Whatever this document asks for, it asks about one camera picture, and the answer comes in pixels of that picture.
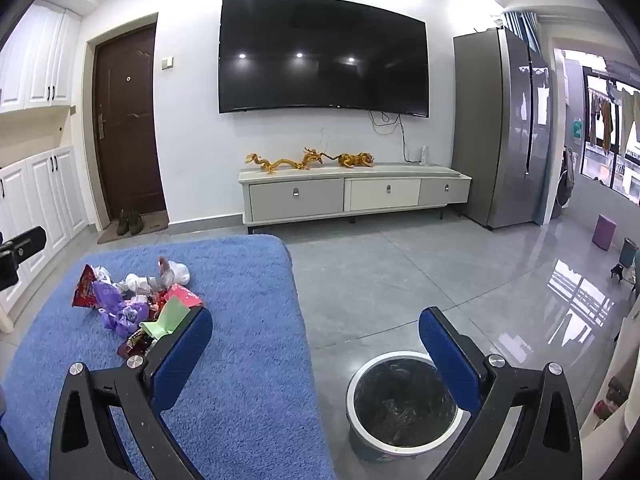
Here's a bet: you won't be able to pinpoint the dark red wrapper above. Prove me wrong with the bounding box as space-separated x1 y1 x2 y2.
117 329 157 359

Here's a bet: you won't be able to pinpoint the golden tiger figurine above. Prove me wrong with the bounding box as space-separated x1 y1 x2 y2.
337 152 375 169

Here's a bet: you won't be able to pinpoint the brown door mat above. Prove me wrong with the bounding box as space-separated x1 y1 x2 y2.
96 216 169 245

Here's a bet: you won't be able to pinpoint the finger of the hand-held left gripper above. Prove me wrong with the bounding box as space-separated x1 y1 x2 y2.
0 226 48 262

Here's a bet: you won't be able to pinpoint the white upper wall cabinets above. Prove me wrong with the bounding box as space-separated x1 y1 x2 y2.
0 0 83 113

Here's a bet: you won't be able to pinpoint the blue fluffy rug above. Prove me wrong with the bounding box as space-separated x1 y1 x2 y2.
0 234 336 480

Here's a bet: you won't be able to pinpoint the round white trash bin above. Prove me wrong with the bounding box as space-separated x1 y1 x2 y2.
346 351 466 463

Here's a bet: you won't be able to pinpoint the purple plastic bag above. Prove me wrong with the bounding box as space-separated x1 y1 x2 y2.
92 280 151 337

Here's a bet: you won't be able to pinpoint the white lower cabinets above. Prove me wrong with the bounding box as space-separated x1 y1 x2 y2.
0 145 91 333

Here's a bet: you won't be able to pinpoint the grey television stand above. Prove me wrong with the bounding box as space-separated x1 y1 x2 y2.
237 161 472 234

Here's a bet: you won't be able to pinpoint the grey refrigerator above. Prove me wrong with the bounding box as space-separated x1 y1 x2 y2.
452 27 553 231

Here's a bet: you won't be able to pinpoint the purple stool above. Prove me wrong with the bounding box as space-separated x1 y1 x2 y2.
591 214 619 251

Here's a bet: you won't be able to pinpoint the blue striped curtain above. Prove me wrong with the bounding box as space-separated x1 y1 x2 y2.
502 10 544 56

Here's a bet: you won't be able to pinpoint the golden dragon figurine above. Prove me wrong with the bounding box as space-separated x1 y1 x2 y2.
245 146 337 174

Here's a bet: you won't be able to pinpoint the small green bin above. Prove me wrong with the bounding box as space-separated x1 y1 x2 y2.
620 237 640 269

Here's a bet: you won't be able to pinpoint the hanging clothes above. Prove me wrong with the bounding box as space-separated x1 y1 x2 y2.
587 82 640 155

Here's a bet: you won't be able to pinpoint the small red wrapper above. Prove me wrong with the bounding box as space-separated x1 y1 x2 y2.
162 284 206 311

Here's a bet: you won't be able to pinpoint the black television cable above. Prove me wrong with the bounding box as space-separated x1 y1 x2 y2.
369 110 409 163

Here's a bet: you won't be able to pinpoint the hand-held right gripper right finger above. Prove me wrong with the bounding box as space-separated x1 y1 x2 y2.
419 306 583 480

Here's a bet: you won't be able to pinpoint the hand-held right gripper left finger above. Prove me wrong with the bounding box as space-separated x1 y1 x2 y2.
50 305 213 480

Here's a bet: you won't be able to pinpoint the green paper sheet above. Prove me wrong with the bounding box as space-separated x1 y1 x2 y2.
141 296 192 337

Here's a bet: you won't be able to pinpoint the black wall television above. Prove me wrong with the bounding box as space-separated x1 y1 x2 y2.
218 0 431 118

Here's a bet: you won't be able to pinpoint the brown entrance door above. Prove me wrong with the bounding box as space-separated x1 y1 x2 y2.
93 25 167 223

